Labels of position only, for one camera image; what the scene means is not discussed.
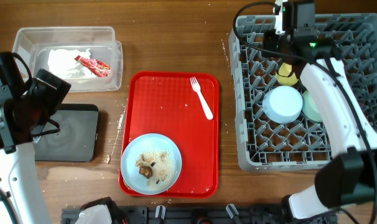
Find yellow plastic cup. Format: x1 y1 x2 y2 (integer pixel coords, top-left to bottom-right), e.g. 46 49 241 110
276 63 299 86

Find light green bowl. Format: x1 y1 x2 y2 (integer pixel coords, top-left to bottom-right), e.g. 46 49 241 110
302 90 322 122

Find red snack wrapper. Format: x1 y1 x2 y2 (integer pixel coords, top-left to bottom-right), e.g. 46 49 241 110
75 55 111 78

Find white plastic fork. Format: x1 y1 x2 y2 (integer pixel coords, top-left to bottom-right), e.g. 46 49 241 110
190 77 213 120

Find light blue dinner plate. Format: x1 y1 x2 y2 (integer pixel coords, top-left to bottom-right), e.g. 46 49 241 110
121 133 182 195

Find food scraps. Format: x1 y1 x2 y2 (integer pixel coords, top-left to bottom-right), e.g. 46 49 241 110
135 151 176 191

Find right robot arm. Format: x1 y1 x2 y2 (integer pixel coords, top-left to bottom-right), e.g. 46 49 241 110
264 1 377 220

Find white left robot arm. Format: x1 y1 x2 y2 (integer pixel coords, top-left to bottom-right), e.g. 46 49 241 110
0 52 71 223

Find black waste tray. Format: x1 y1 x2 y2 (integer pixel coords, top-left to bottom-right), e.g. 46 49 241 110
34 103 99 162

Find grey dishwasher rack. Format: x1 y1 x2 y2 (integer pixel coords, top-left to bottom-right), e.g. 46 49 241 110
229 13 377 172

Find clear plastic waste bin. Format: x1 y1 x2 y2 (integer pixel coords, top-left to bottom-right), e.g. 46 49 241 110
12 26 123 92

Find white tissue in bin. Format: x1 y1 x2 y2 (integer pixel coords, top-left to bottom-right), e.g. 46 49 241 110
47 49 96 79

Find red plastic tray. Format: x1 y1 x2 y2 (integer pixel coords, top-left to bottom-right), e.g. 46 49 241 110
121 71 220 198

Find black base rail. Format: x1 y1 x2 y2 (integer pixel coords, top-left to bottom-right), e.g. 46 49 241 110
60 203 338 224

